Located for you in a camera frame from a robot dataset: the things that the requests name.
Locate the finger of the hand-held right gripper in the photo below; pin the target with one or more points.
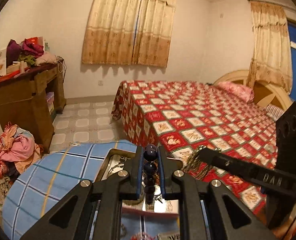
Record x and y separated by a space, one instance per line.
237 165

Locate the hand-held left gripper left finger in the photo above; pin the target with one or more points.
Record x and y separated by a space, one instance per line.
135 170

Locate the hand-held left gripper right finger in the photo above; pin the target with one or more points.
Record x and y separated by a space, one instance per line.
164 177

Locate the pink tin box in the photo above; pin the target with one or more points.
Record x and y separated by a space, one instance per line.
106 161

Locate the white printed card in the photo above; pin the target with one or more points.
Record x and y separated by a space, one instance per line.
120 161

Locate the striped pillow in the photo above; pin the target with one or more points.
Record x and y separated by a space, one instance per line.
274 111

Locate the cream wooden headboard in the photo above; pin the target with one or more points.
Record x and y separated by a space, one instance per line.
262 92

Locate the bed with red patterned cover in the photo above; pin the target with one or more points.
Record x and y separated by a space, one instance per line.
188 110

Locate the pink pillow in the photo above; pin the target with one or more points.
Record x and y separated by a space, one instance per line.
237 91

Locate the narrow beige patterned curtain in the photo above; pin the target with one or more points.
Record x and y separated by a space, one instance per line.
270 50

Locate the blue plaid tablecloth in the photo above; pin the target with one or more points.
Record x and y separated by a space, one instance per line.
38 192

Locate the pink storage box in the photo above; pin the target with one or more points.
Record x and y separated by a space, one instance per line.
50 103

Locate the pile of colourful clothes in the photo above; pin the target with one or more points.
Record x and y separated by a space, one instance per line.
15 150

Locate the brown wooden desk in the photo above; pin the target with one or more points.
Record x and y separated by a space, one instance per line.
20 105

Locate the cream pink cloth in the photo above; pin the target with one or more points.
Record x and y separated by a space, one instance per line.
47 59

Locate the magenta and green clothes pile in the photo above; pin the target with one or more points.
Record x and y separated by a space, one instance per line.
32 48

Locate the flat red box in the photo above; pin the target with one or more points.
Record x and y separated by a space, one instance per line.
3 78

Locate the purple cloth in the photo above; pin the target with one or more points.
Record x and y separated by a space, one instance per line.
13 51

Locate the white cardboard box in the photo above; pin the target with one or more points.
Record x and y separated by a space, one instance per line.
0 63

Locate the wall outlet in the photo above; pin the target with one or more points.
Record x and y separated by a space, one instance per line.
100 82

